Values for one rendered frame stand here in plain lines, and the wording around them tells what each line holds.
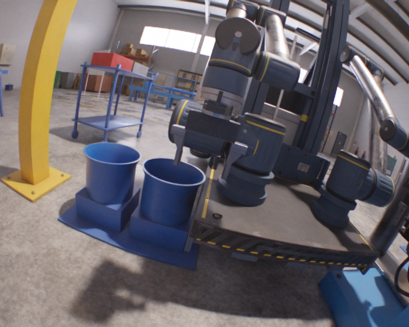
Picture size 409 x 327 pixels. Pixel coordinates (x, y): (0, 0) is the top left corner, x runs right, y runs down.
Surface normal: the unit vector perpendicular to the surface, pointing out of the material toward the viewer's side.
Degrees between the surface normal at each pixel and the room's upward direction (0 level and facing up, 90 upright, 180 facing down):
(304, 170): 90
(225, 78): 90
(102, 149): 62
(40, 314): 0
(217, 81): 90
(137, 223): 90
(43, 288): 0
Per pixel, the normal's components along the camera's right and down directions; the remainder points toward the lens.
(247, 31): -0.11, 0.29
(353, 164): -0.68, 0.04
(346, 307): -0.96, -0.26
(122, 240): 0.26, -0.92
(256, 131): -0.46, 0.15
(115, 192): 0.60, 0.40
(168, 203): 0.14, 0.35
